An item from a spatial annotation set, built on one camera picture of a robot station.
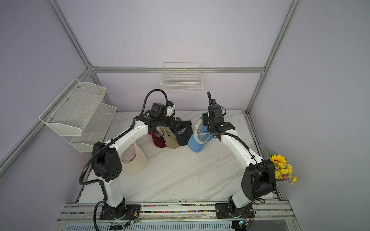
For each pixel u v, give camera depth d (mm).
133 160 884
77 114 782
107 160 479
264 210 763
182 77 1074
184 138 999
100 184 530
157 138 985
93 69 921
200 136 1043
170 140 978
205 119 759
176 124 799
